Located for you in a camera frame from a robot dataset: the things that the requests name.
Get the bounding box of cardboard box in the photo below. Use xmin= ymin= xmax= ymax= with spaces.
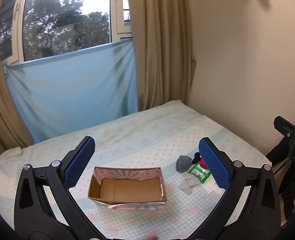
xmin=88 ymin=166 xmax=168 ymax=210

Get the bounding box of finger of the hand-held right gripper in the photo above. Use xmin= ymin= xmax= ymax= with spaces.
xmin=274 ymin=116 xmax=295 ymax=141

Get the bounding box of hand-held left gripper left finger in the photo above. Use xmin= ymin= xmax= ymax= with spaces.
xmin=14 ymin=136 xmax=101 ymax=236

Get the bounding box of green wipes packet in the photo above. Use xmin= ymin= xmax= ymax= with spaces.
xmin=187 ymin=162 xmax=211 ymax=185

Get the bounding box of grey sock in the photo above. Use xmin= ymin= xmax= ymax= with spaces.
xmin=176 ymin=155 xmax=193 ymax=173

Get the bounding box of dark navy sock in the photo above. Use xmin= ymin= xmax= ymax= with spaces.
xmin=191 ymin=152 xmax=202 ymax=165

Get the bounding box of light blue cloth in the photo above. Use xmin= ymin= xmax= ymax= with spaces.
xmin=4 ymin=39 xmax=138 ymax=145

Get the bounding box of window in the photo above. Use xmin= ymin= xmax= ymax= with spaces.
xmin=0 ymin=0 xmax=133 ymax=64

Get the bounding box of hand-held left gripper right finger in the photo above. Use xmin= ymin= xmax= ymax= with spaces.
xmin=187 ymin=137 xmax=281 ymax=237

